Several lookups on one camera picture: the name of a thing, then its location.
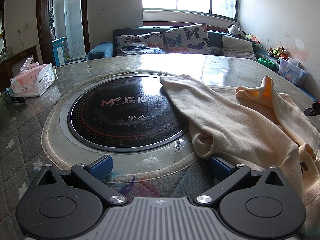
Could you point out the clear plastic storage box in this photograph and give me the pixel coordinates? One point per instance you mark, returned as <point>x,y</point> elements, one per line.
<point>291,71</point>

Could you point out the black round induction cooktop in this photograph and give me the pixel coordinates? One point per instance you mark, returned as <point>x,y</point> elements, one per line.
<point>120,115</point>

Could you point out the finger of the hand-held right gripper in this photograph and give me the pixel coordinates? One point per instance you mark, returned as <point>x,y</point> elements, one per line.
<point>314,111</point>

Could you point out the blue white box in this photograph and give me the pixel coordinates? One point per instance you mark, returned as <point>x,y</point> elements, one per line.
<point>58,51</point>

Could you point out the pink and white tissue pack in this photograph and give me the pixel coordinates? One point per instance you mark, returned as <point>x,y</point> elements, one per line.
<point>37,80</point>

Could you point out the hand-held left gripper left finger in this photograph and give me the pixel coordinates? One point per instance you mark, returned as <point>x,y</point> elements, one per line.
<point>101,168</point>

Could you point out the panda plush toy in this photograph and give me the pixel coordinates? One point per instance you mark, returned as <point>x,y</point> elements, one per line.
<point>236,30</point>

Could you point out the cream long-sleeve garment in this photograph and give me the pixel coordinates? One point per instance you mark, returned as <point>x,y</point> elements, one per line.
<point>237,120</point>

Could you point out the brown plush toys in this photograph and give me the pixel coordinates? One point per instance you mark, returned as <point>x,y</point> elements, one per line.
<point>277,52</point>

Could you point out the dark teal sofa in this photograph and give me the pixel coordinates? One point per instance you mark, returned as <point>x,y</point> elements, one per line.
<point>102,50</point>

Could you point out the dark wooden door frame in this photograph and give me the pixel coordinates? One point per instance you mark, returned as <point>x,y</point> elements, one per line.
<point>43,25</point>

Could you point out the plain grey pillow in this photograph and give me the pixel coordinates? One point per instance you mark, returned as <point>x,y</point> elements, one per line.
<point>237,46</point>

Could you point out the dark smartwatch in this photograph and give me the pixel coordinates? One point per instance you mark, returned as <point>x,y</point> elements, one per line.
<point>16,98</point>

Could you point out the white wall socket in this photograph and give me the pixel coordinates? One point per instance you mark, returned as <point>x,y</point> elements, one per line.
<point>22,28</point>

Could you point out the dark wooden sideboard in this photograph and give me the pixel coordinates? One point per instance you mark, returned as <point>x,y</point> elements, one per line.
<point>22,57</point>

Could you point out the butterfly print cushion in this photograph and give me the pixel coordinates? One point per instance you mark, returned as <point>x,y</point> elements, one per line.
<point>136,42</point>
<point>186,37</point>

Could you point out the green plastic bowl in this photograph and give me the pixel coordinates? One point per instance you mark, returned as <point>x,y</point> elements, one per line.
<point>266,62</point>

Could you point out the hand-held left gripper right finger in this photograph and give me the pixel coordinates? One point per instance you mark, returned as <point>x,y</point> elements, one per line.
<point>220,168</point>

